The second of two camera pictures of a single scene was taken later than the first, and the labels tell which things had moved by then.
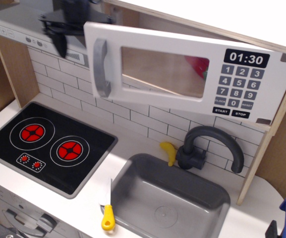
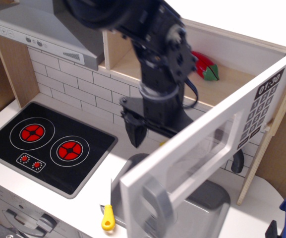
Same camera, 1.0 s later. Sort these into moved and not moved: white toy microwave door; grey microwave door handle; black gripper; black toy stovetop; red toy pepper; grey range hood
Moved: grey microwave door handle; black gripper; white toy microwave door
Not moved: red toy pepper; black toy stovetop; grey range hood
